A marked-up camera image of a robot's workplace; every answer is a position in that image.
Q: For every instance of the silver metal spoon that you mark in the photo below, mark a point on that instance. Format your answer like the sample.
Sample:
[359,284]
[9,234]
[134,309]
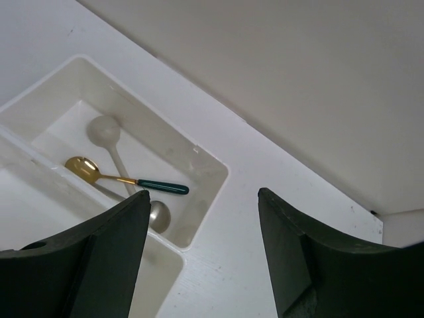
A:
[160,216]

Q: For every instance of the white far plastic container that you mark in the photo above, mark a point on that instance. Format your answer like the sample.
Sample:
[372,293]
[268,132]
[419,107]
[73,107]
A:
[52,116]

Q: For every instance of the white ceramic spoon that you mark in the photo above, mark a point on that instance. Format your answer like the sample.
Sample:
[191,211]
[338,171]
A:
[105,132]

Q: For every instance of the gold spoon green handle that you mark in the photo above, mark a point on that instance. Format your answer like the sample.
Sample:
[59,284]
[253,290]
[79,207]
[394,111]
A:
[89,171]

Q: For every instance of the white near plastic container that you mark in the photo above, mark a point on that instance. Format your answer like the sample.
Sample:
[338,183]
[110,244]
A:
[37,203]

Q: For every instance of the white plastic container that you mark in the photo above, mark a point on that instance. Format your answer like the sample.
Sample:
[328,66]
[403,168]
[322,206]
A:
[52,116]
[37,203]

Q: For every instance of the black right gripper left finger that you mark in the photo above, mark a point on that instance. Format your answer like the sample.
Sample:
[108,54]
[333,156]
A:
[89,270]

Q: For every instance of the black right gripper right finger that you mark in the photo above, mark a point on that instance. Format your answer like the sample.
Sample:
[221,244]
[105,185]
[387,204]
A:
[318,271]

